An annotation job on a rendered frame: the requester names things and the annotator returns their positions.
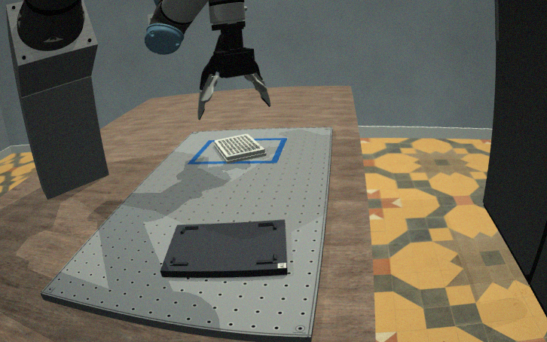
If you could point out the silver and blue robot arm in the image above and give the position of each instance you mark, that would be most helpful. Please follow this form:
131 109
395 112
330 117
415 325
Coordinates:
53 24

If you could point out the blue tape outline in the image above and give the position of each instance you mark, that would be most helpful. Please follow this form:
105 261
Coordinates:
274 160

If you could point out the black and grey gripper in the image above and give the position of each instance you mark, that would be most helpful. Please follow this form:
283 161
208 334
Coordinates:
235 64

